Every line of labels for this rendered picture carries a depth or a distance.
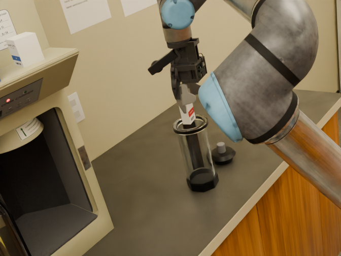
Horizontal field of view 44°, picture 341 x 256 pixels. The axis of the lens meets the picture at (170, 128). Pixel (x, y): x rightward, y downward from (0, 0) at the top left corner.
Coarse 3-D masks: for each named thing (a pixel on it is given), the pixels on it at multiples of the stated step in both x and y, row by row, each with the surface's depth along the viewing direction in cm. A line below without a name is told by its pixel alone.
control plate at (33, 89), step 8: (40, 80) 91; (24, 88) 89; (32, 88) 92; (40, 88) 94; (8, 96) 86; (16, 96) 89; (24, 96) 92; (32, 96) 94; (0, 104) 87; (8, 104) 89; (16, 104) 92; (24, 104) 94; (8, 112) 92
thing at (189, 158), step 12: (180, 120) 130; (204, 120) 126; (204, 132) 126; (180, 144) 129; (192, 144) 126; (204, 144) 127; (192, 156) 128; (204, 156) 128; (192, 168) 130; (204, 168) 130; (192, 180) 133; (204, 180) 132
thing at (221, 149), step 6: (222, 144) 144; (216, 150) 147; (222, 150) 144; (228, 150) 145; (234, 150) 146; (216, 156) 143; (222, 156) 142; (228, 156) 142; (216, 162) 145; (222, 162) 143; (228, 162) 144
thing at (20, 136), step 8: (32, 120) 106; (16, 128) 101; (24, 128) 103; (32, 128) 105; (40, 128) 107; (0, 136) 100; (8, 136) 101; (16, 136) 101; (24, 136) 102; (32, 136) 104; (0, 144) 100; (8, 144) 100; (16, 144) 101; (24, 144) 102; (0, 152) 100
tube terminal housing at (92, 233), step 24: (0, 0) 91; (24, 0) 95; (24, 24) 96; (48, 96) 104; (24, 120) 100; (72, 120) 110; (72, 144) 114; (96, 192) 120; (72, 240) 115; (96, 240) 122
